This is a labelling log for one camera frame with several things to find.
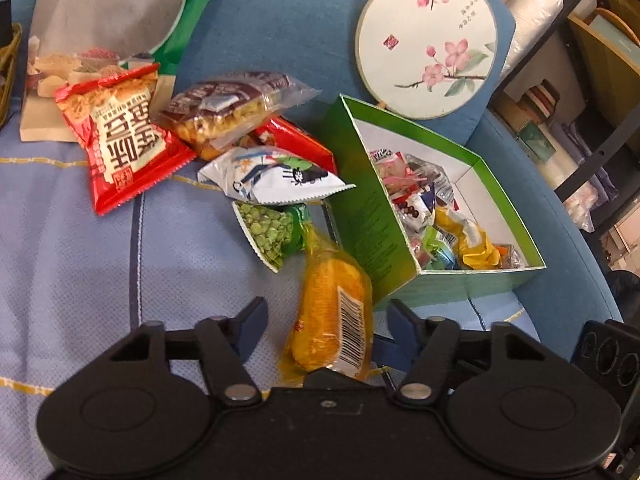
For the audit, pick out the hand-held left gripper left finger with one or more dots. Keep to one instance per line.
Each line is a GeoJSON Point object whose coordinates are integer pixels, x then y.
{"type": "Point", "coordinates": [252, 320]}

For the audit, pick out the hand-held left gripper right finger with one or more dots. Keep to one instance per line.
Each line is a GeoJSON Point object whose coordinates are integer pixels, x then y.
{"type": "Point", "coordinates": [400, 320]}

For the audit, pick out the yellow corn packet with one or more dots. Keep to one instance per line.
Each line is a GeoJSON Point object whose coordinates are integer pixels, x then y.
{"type": "Point", "coordinates": [325, 310]}

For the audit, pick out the green peas packet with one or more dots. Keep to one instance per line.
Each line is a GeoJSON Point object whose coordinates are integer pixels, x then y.
{"type": "Point", "coordinates": [265, 232]}

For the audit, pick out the yellow snack packet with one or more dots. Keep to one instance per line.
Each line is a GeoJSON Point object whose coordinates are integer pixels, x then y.
{"type": "Point", "coordinates": [470, 247]}

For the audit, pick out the green cardboard box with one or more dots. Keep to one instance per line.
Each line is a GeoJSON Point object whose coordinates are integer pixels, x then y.
{"type": "Point", "coordinates": [360, 210]}

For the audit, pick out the pile of mixed snacks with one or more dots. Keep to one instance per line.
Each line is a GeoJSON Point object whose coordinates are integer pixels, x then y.
{"type": "Point", "coordinates": [415, 200]}

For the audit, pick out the white packet with blue print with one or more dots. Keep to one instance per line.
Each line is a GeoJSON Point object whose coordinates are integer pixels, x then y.
{"type": "Point", "coordinates": [270, 175]}

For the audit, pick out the plain red snack packet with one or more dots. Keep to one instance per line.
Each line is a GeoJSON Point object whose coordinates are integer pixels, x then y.
{"type": "Point", "coordinates": [295, 140]}

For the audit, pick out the clear packet with brown label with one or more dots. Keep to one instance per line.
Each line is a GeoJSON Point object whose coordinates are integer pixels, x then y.
{"type": "Point", "coordinates": [220, 110]}

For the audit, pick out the red noodle snack packet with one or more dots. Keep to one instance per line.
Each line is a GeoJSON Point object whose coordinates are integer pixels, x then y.
{"type": "Point", "coordinates": [125, 135]}

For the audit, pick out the dark cloth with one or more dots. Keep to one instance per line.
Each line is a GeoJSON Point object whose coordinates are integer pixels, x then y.
{"type": "Point", "coordinates": [627, 295]}

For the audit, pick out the light blue striped blanket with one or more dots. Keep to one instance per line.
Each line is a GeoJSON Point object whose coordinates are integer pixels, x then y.
{"type": "Point", "coordinates": [75, 270]}

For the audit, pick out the clear plastic bag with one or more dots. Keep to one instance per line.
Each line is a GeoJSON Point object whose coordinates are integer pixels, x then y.
{"type": "Point", "coordinates": [580, 205]}

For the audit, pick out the green patterned box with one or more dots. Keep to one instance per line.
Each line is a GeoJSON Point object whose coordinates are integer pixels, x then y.
{"type": "Point", "coordinates": [535, 142]}

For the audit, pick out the black metal shelf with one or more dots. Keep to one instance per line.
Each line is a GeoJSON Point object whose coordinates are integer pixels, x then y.
{"type": "Point", "coordinates": [600, 159]}

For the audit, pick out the round floral fan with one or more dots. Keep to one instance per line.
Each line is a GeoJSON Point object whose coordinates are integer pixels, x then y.
{"type": "Point", "coordinates": [400, 60]}

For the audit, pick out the striped brown pot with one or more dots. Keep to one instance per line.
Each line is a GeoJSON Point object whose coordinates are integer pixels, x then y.
{"type": "Point", "coordinates": [542, 97]}

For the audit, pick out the blue sofa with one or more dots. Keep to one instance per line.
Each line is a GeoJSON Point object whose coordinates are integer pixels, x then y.
{"type": "Point", "coordinates": [280, 20]}

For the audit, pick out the wooden framed board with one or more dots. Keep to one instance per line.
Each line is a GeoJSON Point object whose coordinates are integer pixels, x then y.
{"type": "Point", "coordinates": [610, 70]}

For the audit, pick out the clear plastic roll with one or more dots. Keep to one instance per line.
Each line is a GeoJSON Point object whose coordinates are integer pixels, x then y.
{"type": "Point", "coordinates": [535, 15]}

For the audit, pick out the beige green grain pouch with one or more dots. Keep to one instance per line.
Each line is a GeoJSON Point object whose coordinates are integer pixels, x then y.
{"type": "Point", "coordinates": [110, 10]}

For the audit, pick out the woven wicker basket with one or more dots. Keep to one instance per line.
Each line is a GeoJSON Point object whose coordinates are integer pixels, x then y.
{"type": "Point", "coordinates": [10, 60]}

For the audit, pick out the white squeeze bottle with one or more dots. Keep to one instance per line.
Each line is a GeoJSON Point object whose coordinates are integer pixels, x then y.
{"type": "Point", "coordinates": [587, 5]}

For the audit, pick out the black box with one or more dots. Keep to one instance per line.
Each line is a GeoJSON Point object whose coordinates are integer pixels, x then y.
{"type": "Point", "coordinates": [4, 17]}

